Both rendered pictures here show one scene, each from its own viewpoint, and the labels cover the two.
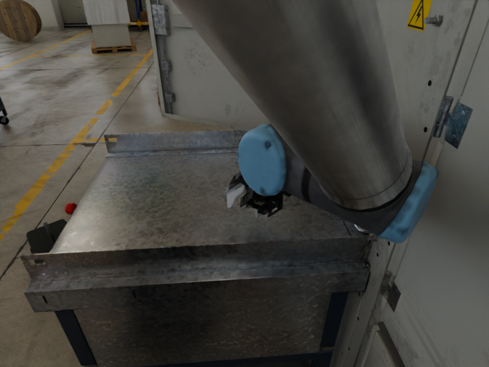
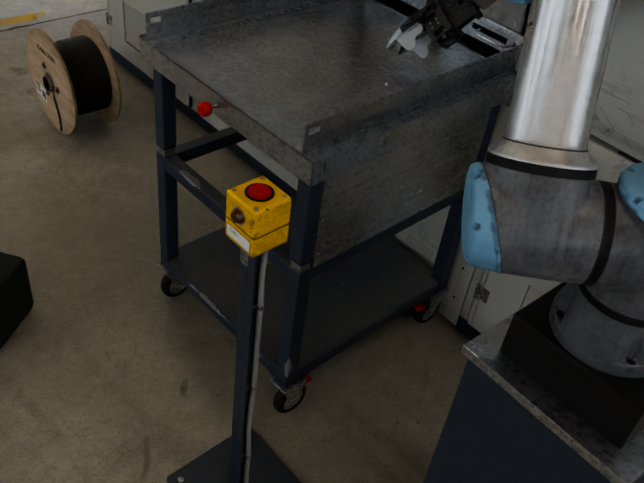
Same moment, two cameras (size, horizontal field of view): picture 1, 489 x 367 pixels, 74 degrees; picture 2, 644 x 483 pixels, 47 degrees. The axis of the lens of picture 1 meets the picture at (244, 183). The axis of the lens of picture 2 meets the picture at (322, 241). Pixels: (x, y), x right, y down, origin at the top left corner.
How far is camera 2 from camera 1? 1.30 m
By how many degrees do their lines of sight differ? 35
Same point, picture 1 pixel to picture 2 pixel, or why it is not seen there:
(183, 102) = not seen: outside the picture
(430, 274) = not seen: hidden behind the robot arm
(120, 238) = (319, 109)
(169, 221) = (338, 85)
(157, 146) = (207, 20)
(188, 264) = (412, 104)
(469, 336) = (632, 57)
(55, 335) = (53, 381)
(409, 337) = not seen: hidden behind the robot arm
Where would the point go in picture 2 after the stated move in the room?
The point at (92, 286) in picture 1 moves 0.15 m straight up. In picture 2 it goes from (356, 143) to (368, 75)
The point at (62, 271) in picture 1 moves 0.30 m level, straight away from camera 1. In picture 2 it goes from (328, 136) to (183, 103)
